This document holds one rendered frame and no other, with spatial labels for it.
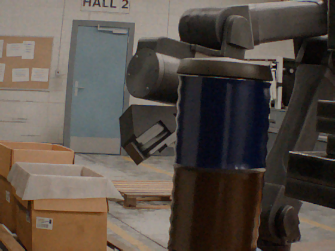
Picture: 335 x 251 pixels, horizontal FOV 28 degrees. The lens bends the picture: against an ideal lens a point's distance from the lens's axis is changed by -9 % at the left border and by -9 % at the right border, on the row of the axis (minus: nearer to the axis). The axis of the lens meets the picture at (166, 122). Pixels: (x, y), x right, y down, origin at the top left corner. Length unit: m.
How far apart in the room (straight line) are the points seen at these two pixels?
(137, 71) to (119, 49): 10.98
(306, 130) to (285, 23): 0.16
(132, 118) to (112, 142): 11.03
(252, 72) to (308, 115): 0.72
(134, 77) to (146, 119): 0.05
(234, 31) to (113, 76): 10.94
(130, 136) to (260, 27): 0.23
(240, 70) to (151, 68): 0.52
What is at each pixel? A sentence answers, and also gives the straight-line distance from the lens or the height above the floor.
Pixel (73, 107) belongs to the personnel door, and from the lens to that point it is 11.58.
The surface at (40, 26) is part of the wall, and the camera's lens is 11.48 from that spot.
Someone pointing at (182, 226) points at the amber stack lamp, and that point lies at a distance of 0.28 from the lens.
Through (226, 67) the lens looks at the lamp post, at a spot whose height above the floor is 1.19.
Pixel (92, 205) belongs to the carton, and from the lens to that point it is 4.07.
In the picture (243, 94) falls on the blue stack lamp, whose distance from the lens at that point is 0.27.
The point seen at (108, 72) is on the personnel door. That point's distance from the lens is 11.72.
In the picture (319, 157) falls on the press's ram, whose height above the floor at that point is 1.14.
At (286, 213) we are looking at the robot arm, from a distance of 0.93.
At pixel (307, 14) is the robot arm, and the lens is 0.98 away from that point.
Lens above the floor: 1.19
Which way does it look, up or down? 3 degrees down
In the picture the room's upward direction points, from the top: 4 degrees clockwise
